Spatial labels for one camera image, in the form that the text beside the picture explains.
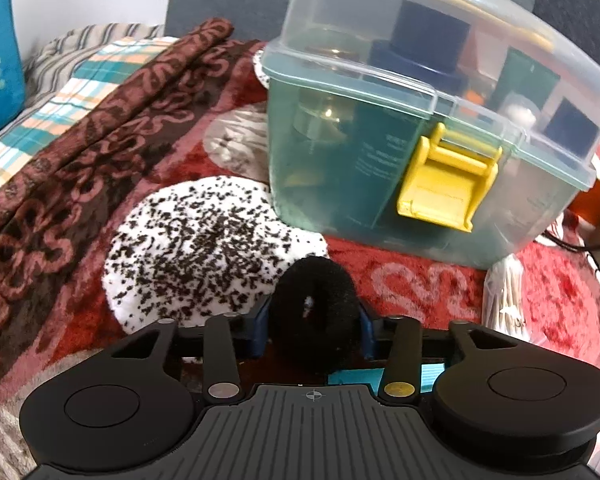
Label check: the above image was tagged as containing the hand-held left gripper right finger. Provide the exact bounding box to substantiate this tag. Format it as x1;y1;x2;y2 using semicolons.
355;302;531;405

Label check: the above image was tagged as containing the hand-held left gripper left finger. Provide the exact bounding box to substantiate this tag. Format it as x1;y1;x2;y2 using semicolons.
97;296;273;405

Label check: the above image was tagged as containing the black fuzzy scrunchie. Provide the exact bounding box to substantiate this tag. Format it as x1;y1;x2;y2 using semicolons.
267;255;363;376

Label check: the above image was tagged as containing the bag of cotton swabs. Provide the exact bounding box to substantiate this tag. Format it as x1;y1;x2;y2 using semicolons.
480;252;536;341

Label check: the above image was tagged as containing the clear plastic storage box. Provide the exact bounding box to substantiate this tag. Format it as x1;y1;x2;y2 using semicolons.
257;0;600;268

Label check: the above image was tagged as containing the brown patterned cloth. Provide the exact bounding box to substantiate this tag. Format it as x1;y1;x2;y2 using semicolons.
0;17;236;383

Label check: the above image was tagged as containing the dark blue capped bottle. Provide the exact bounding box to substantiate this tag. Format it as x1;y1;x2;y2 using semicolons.
370;0;473;96
542;97;600;158

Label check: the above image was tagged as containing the plaid teal orange cloth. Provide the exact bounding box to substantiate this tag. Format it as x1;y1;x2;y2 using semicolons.
0;35;178;208

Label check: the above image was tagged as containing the striped cloth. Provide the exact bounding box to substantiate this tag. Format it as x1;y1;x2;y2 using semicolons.
22;22;167;81

